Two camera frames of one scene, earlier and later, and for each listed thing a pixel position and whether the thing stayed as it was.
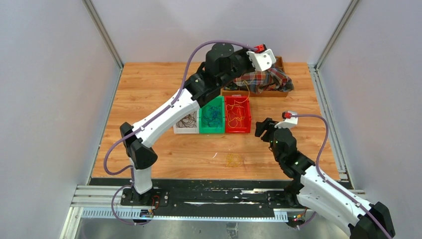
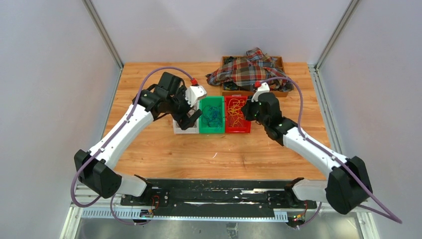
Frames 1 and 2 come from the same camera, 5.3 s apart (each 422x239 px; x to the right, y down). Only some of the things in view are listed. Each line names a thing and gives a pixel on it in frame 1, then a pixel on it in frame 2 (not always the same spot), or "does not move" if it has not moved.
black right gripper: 266,125 -> 246,110
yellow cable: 234,115 does not move
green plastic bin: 211,116 does not move
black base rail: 215,198 does not move
